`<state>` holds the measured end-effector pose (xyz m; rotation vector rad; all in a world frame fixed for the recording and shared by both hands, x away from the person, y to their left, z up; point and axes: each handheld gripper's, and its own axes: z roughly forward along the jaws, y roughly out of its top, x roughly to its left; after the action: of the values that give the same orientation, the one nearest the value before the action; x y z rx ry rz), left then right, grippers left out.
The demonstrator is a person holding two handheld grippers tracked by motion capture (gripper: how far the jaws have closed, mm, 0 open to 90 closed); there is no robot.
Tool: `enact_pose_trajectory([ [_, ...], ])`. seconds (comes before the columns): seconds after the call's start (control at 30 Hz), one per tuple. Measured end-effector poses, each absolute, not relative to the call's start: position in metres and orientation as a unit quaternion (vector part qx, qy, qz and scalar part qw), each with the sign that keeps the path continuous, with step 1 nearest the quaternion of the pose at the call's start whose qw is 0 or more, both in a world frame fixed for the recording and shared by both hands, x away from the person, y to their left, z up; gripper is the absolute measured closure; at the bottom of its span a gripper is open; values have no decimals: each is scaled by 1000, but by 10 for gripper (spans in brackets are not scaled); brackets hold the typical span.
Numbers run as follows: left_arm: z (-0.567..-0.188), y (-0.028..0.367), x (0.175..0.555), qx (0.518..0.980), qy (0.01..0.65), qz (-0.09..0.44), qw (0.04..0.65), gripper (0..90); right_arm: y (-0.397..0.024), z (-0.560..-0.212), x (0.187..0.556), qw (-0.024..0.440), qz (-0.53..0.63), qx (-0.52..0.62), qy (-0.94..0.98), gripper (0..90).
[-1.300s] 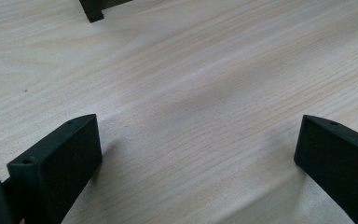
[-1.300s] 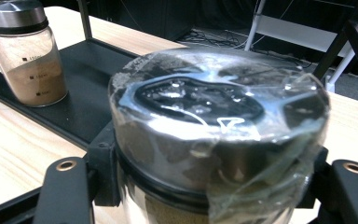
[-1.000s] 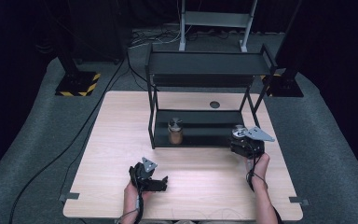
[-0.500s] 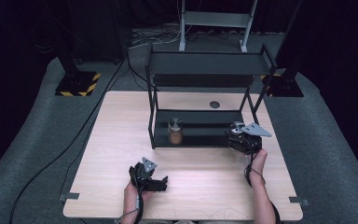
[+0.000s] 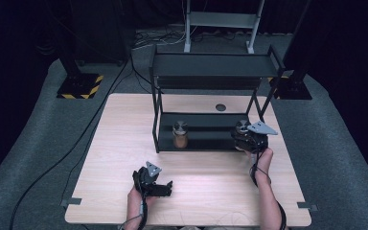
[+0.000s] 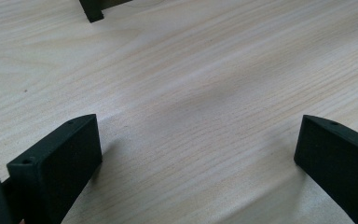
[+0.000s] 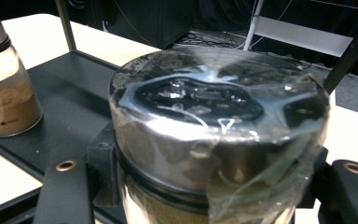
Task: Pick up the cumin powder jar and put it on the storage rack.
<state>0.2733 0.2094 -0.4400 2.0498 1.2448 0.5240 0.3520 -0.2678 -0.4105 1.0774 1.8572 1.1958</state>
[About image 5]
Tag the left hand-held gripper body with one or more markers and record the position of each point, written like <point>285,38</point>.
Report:
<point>145,180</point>

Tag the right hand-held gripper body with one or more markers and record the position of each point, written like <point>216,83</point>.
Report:
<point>257,140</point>

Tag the brown can with silver lid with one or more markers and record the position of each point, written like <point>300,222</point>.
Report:
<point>241,125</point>
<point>180,135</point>

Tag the black two-tier metal shelf rack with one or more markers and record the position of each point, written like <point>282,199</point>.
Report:
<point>206,64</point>

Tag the person's right hand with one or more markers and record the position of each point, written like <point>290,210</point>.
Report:
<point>263,161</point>

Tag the person's left hand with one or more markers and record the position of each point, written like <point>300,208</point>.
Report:
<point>137,201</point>

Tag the dark round table grommet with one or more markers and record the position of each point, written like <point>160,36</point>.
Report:
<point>220,107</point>

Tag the grey tape piece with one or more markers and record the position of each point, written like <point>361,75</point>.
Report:
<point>72,202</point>
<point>307,206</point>

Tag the black stand base, yellow stripes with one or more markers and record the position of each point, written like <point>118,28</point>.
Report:
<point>80,86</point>

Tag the grey metal stand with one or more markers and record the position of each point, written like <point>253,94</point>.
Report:
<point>223,19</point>

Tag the black cabinet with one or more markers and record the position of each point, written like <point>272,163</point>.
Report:
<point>102,32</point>

